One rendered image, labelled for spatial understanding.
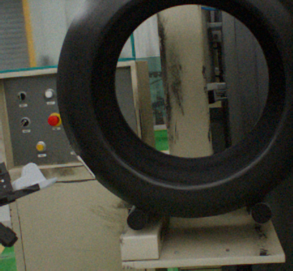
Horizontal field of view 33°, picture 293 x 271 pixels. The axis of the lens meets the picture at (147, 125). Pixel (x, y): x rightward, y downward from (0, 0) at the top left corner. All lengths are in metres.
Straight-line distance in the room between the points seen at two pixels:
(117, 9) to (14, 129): 1.04
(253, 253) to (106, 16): 0.62
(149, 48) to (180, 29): 8.85
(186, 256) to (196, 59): 0.57
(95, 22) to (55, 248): 1.15
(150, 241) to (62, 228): 0.86
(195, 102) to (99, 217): 0.69
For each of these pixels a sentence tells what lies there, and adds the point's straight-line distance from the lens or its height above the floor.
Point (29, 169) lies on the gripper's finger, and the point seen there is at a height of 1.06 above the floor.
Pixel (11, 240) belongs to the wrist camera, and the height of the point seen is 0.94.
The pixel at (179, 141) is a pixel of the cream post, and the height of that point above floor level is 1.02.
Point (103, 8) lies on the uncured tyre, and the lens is 1.08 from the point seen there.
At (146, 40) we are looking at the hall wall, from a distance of 10.32.
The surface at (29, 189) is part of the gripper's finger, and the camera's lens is 1.03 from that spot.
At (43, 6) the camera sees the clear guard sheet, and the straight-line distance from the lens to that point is 1.94.
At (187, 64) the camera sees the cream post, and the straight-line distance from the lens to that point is 1.46.
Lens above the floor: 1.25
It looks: 7 degrees down
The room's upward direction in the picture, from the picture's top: 6 degrees counter-clockwise
